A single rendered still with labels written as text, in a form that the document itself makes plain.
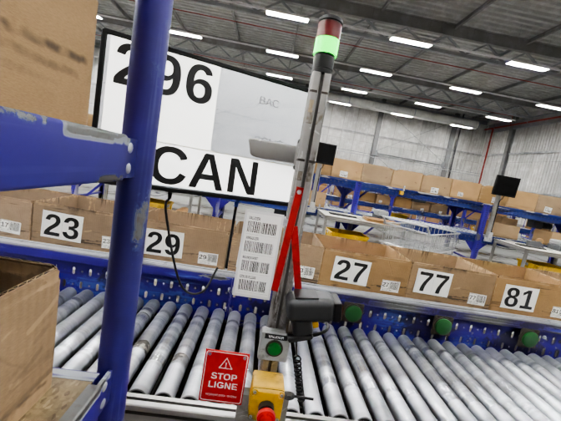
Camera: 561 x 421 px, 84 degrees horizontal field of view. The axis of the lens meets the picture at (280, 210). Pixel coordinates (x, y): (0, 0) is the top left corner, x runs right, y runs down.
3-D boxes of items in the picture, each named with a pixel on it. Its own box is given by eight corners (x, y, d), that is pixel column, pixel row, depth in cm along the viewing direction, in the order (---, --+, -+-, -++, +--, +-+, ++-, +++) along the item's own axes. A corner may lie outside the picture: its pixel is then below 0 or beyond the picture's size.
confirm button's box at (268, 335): (256, 361, 69) (261, 332, 68) (256, 352, 72) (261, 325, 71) (286, 364, 69) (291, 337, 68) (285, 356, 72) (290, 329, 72)
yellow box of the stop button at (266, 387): (246, 425, 65) (251, 394, 64) (248, 396, 73) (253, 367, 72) (314, 433, 66) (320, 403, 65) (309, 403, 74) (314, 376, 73)
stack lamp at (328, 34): (315, 48, 63) (320, 17, 62) (311, 57, 68) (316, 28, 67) (339, 53, 63) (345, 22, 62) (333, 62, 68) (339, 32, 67)
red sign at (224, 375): (198, 400, 72) (205, 349, 70) (199, 397, 72) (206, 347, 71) (266, 408, 73) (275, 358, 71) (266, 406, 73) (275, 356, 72)
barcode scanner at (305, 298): (341, 347, 66) (344, 300, 64) (285, 347, 65) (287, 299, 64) (335, 330, 72) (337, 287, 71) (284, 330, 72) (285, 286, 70)
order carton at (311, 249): (226, 271, 131) (232, 232, 128) (233, 252, 160) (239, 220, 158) (317, 285, 133) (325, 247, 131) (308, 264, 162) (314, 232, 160)
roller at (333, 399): (330, 434, 79) (333, 418, 79) (305, 329, 131) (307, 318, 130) (348, 437, 80) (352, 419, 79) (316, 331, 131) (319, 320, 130)
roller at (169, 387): (170, 414, 77) (150, 414, 76) (209, 315, 128) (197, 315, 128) (171, 396, 76) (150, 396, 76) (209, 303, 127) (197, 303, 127)
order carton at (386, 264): (316, 286, 133) (324, 247, 131) (307, 264, 162) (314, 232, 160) (404, 298, 136) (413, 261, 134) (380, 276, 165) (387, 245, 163)
